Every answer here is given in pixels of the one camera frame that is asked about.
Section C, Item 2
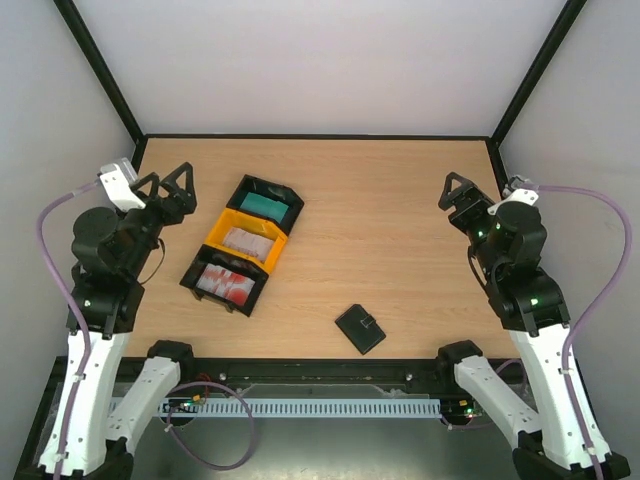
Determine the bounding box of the black bin with teal cards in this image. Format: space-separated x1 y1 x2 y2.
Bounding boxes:
226 175 305 235

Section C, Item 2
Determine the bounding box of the yellow bin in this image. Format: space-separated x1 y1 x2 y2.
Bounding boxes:
204 208 288 274

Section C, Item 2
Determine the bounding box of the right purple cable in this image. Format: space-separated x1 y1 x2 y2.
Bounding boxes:
534 183 632 480

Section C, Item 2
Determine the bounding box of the red white card stack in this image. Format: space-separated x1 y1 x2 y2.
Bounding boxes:
196 264 255 306

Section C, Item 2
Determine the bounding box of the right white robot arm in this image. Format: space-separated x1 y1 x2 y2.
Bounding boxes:
436 172 630 479

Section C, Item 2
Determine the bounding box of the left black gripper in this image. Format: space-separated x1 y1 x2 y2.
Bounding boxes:
123 163 198 277

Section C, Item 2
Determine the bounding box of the white pink card stack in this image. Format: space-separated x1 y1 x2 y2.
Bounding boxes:
222 227 274 262

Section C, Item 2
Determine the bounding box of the teal card stack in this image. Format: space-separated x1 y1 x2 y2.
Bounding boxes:
240 193 289 222

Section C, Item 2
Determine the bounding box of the black leather card holder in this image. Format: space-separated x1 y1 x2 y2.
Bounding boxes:
335 304 386 355

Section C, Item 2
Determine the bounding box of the purple cable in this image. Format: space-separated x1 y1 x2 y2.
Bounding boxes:
534 183 632 480
37 180 106 480

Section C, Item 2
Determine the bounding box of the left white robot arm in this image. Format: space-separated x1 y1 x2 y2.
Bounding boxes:
15 158 197 479

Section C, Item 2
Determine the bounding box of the black front rail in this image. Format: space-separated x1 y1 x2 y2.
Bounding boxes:
178 357 466 398

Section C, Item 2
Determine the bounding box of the black bin with red cards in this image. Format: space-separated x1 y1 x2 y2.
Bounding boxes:
179 245 269 317

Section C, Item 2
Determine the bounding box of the black aluminium frame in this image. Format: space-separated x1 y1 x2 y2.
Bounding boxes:
12 0 640 480

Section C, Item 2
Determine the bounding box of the white slotted cable duct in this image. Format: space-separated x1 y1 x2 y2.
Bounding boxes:
107 397 442 419

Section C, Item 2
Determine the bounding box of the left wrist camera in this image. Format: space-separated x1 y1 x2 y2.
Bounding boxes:
98 158 145 212

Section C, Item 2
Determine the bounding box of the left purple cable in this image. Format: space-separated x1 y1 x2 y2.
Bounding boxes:
37 180 106 480

